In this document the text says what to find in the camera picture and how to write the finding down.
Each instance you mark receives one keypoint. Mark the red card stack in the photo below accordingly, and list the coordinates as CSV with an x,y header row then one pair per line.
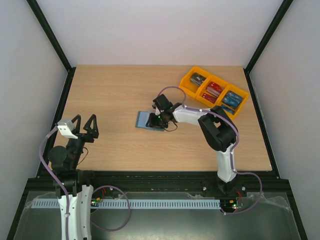
x,y
214,89

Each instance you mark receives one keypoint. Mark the black aluminium frame rail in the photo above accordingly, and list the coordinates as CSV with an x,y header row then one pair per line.
x,y
203,183

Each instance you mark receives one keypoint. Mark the yellow three-compartment bin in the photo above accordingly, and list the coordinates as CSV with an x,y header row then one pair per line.
x,y
196,92

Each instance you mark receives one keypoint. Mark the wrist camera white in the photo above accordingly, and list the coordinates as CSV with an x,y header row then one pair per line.
x,y
66,127
157,111

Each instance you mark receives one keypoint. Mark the light blue cable duct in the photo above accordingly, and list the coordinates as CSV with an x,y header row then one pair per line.
x,y
136,204

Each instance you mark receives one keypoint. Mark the blue leather card holder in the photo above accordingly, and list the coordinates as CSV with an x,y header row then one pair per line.
x,y
142,119

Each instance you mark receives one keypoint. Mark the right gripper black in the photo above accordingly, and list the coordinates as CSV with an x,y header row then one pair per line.
x,y
155,120

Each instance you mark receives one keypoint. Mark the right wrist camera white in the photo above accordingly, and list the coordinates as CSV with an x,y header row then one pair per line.
x,y
157,111

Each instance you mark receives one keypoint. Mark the loose blue card in bin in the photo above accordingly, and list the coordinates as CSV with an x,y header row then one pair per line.
x,y
228,110

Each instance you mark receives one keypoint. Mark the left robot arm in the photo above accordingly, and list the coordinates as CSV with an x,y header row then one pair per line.
x,y
73,187

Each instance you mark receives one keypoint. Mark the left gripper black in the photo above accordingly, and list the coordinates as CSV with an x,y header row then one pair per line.
x,y
93,133

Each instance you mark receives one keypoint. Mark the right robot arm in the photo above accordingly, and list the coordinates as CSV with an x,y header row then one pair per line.
x,y
219,132

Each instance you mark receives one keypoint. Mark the black card stack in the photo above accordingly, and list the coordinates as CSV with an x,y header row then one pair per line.
x,y
197,79

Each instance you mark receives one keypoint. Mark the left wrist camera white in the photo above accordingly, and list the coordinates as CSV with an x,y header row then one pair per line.
x,y
66,127

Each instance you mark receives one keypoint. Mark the blue card stack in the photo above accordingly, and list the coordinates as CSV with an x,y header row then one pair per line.
x,y
232,99

